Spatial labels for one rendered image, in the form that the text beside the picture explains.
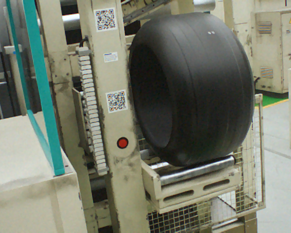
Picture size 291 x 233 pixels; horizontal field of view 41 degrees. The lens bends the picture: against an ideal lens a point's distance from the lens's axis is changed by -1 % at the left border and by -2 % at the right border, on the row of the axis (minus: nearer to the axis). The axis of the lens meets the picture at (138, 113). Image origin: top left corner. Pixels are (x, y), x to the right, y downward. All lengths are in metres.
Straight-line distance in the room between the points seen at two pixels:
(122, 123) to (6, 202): 0.80
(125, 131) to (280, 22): 4.60
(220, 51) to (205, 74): 0.11
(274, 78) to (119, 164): 4.74
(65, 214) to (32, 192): 0.08
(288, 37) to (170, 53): 4.71
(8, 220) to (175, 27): 0.92
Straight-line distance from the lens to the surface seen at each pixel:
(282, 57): 5.95
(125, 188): 1.55
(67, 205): 0.76
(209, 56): 1.37
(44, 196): 0.75
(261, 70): 6.20
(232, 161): 1.63
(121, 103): 1.45
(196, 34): 1.42
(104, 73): 1.41
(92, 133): 1.45
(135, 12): 1.85
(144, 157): 1.76
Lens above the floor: 1.55
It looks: 15 degrees down
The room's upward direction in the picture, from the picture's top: 7 degrees counter-clockwise
